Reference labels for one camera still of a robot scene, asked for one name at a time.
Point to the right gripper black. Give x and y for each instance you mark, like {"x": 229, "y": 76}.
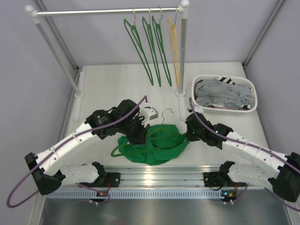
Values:
{"x": 191, "y": 137}

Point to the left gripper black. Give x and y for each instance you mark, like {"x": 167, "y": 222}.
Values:
{"x": 138, "y": 132}

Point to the green tank top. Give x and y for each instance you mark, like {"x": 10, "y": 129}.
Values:
{"x": 154, "y": 147}

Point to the green hanger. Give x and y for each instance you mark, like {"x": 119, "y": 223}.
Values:
{"x": 135, "y": 39}
{"x": 159, "y": 39}
{"x": 150, "y": 138}
{"x": 150, "y": 39}

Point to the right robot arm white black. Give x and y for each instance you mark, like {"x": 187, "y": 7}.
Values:
{"x": 265, "y": 168}

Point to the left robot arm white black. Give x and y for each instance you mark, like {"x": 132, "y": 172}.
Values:
{"x": 49, "y": 169}

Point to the yellow hanger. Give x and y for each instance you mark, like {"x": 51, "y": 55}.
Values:
{"x": 172, "y": 32}

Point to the white laundry basket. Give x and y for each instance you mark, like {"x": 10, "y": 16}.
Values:
{"x": 225, "y": 111}

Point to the grey clothes in basket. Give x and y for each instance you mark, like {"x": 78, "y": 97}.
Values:
{"x": 220, "y": 94}

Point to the black white striped garment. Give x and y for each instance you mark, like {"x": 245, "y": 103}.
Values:
{"x": 227, "y": 80}

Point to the metal clothes rack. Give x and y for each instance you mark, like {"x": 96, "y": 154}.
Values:
{"x": 78, "y": 88}

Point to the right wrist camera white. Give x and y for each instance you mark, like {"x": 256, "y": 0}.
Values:
{"x": 195, "y": 108}

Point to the aluminium mounting rail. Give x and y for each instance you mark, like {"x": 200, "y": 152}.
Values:
{"x": 187, "y": 177}

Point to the white slotted cable duct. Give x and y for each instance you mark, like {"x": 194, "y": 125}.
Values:
{"x": 142, "y": 194}

